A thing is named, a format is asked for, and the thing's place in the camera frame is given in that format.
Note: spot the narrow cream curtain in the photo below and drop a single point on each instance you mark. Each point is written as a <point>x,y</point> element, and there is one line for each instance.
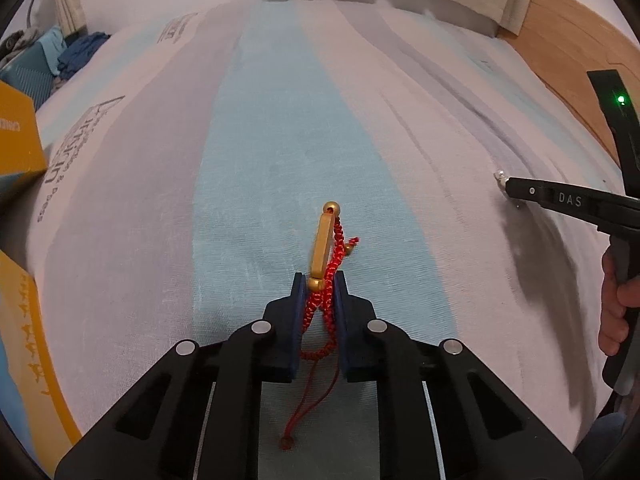
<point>70,10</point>

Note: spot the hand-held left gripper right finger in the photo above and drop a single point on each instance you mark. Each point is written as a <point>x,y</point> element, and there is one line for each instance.
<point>342,320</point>

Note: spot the person's blue trouser leg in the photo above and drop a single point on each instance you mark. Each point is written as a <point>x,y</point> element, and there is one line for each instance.
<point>600,442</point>

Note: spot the person's right hand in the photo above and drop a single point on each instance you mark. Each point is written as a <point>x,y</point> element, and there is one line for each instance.
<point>610,310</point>

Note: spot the blue clothes pile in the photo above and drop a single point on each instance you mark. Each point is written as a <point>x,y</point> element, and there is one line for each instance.
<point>80,55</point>

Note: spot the yellow and blue cardboard box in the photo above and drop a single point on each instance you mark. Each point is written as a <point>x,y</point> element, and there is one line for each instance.
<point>22,135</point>

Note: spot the pearl stud earring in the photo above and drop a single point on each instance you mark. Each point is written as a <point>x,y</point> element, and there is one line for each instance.
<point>498,175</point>

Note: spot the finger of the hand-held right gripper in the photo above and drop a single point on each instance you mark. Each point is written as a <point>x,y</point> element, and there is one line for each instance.
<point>550,197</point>

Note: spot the teal bag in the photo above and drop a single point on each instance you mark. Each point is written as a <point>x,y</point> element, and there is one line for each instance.
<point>30,70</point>

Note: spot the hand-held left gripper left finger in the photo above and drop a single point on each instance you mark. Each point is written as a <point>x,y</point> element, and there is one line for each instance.
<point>298,320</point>

